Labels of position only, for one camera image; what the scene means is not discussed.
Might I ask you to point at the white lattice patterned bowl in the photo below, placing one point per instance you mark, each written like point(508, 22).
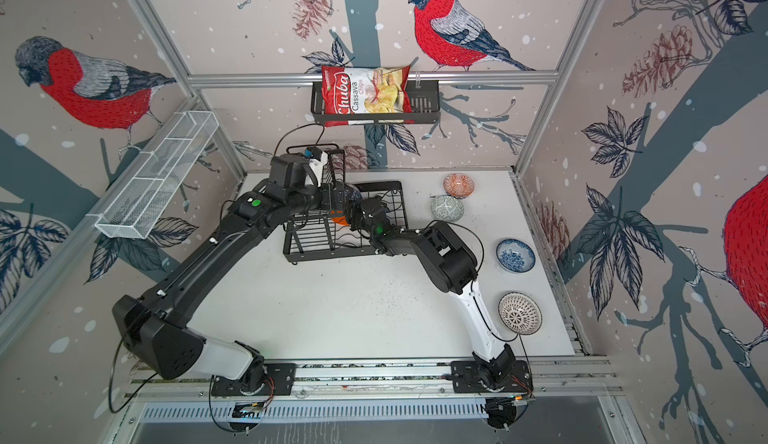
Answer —
point(520, 313)

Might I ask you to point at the white mesh wall shelf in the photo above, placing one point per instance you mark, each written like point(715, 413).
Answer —
point(143, 199)

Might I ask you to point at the black wall basket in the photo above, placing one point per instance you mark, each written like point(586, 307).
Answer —
point(423, 97)

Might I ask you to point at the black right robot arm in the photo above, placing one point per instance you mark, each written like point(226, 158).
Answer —
point(453, 269)

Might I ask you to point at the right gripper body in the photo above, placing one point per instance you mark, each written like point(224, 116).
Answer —
point(357, 218)

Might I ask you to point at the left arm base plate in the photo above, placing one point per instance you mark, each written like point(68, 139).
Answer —
point(282, 378)

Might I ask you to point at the red cassava chips bag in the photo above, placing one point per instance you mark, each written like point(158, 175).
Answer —
point(350, 92)

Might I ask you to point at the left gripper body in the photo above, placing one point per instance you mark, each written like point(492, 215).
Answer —
point(309, 198)

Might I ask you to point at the aluminium front rail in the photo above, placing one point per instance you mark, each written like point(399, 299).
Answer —
point(423, 377)

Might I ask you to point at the blue white floral bowl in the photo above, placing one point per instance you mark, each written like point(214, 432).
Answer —
point(515, 256)

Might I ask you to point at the red patterned bowl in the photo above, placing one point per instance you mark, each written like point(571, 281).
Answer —
point(458, 185)

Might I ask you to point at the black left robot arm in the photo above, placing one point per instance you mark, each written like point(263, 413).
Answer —
point(154, 327)

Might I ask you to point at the green patterned bowl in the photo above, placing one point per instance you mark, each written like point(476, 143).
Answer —
point(446, 208)

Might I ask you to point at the black wire dish rack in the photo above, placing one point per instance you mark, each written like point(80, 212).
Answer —
point(312, 236)

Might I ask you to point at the orange plastic bowl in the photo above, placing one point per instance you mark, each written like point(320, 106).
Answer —
point(339, 218)

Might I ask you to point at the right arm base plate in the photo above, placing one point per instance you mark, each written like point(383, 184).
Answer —
point(471, 377)

